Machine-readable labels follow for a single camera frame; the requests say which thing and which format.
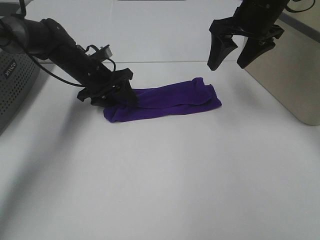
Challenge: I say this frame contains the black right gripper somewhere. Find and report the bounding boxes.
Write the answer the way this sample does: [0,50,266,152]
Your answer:
[207,0,285,71]

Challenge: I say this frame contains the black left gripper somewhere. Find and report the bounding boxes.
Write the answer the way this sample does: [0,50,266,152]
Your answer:
[75,47,138,107]

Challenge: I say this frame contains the purple towel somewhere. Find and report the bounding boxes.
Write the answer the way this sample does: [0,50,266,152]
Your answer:
[103,77,222,123]

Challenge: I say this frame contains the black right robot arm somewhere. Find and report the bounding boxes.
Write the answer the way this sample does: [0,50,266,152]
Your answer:
[207,0,288,71]

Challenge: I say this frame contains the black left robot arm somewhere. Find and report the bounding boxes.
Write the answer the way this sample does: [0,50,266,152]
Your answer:
[0,16,138,107]

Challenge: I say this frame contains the beige storage bin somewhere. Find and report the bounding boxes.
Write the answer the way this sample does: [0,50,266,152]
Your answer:
[245,13,320,126]

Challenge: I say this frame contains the grey perforated plastic basket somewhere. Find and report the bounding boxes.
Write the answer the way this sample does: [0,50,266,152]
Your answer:
[0,16,40,133]

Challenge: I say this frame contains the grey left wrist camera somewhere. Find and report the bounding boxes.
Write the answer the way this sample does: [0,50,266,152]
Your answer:
[96,44,113,62]

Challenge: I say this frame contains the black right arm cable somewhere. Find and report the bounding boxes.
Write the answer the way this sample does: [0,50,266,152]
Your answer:
[286,0,316,13]

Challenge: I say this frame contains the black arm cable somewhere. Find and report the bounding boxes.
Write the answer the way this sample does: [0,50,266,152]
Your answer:
[0,0,118,87]
[286,0,316,13]

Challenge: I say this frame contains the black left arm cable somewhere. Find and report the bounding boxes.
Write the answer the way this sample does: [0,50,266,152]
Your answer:
[0,0,118,87]

